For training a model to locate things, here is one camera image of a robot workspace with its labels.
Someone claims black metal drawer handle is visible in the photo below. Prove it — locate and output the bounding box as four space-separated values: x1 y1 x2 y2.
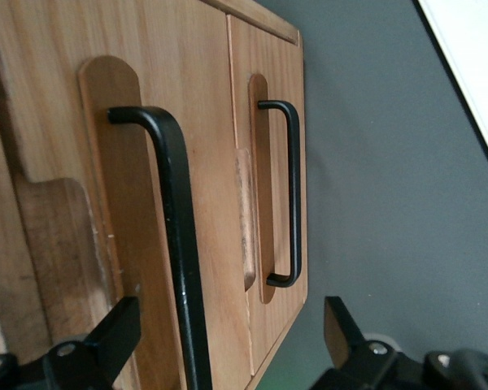
107 105 212 390
256 100 303 288

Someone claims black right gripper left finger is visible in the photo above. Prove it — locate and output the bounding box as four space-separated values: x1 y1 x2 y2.
44 296 142 390

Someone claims wooden drawer with finger notch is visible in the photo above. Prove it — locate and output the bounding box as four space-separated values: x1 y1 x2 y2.
226 14 309 379

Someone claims wooden drawer cabinet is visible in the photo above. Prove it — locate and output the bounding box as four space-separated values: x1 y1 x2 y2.
0 0 310 390

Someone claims cream rectangular tray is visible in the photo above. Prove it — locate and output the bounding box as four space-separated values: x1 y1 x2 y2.
414 0 488 182

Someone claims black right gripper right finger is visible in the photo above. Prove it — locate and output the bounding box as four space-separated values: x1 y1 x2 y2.
323 296 399 383

